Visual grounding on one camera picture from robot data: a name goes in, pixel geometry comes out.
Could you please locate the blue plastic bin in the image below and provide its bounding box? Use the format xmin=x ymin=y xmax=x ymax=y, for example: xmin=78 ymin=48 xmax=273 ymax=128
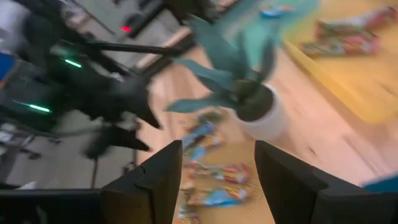
xmin=362 ymin=174 xmax=398 ymax=194

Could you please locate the yellow translucent plastic bin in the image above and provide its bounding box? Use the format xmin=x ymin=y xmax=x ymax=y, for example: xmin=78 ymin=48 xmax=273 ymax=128
xmin=282 ymin=0 xmax=398 ymax=124

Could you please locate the black metal table frame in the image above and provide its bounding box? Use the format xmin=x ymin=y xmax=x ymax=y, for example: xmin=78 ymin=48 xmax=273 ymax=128
xmin=80 ymin=0 xmax=218 ymax=78

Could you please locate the granola bar blue wrapper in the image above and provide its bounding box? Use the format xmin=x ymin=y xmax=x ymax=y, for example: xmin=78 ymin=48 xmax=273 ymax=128
xmin=181 ymin=121 xmax=216 ymax=151

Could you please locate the round woven straw placemat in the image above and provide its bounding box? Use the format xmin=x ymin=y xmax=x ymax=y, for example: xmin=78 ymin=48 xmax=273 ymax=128
xmin=183 ymin=146 xmax=276 ymax=224

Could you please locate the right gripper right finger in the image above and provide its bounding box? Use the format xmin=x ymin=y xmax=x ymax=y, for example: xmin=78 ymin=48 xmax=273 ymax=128
xmin=254 ymin=139 xmax=398 ymax=224

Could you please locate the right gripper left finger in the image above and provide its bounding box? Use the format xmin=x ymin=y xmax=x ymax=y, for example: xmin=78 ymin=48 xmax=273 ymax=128
xmin=99 ymin=139 xmax=183 ymax=224

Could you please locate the snake plant in white pot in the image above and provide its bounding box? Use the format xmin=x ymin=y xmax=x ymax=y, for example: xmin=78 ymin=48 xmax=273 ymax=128
xmin=166 ymin=14 xmax=289 ymax=142

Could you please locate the black box with red light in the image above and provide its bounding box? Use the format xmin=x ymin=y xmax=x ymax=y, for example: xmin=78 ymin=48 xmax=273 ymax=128
xmin=119 ymin=2 xmax=165 ymax=38

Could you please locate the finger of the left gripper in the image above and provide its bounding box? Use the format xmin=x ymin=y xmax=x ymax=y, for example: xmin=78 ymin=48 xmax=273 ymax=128
xmin=119 ymin=76 xmax=162 ymax=129
xmin=105 ymin=127 xmax=152 ymax=152

